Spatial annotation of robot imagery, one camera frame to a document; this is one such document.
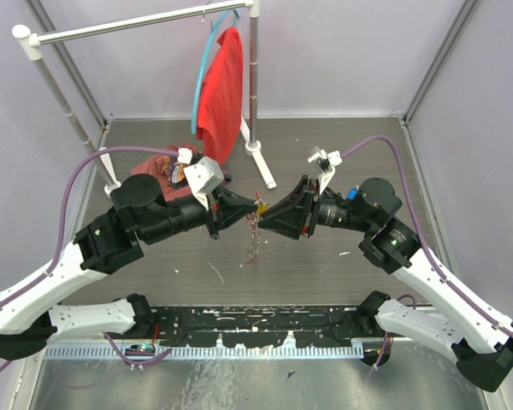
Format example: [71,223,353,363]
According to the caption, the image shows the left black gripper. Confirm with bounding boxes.
[141,184,260,244]

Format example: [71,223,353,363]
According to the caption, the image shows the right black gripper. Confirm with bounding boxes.
[257,174,374,240]

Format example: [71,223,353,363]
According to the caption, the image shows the red handled keyring with keys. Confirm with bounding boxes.
[245,191,268,264]

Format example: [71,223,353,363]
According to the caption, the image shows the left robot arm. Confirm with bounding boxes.
[0,174,257,360]

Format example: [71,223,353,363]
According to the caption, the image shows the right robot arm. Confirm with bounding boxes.
[258,176,513,392]

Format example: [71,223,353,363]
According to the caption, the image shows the blue and red keys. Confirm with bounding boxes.
[345,185,360,201]

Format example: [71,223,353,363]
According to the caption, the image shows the dark red printed shirt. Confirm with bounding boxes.
[131,155,192,202]

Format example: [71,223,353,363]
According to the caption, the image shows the bright red shirt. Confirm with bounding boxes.
[196,26,244,165]

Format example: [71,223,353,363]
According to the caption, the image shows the small electronics board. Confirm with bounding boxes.
[124,343,156,357]

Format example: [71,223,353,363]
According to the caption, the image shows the blue clothes hanger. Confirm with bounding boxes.
[190,11,228,135]

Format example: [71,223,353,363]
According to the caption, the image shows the white clothes rack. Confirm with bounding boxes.
[11,0,278,196]

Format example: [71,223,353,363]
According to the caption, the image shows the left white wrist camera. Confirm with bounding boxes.
[177,148,224,210]

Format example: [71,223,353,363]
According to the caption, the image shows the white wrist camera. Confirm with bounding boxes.
[177,148,224,210]
[307,146,342,194]

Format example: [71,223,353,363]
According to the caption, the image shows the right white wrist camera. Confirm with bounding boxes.
[307,146,342,194]

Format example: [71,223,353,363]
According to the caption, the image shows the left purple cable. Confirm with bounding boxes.
[0,145,180,384]

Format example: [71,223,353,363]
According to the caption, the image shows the purple cable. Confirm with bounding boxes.
[0,145,180,384]
[340,135,513,368]

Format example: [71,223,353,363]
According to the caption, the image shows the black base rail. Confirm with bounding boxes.
[152,306,385,349]

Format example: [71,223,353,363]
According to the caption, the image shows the grey cable duct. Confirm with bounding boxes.
[43,343,364,360]

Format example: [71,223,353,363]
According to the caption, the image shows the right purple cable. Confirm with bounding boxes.
[340,135,513,368]

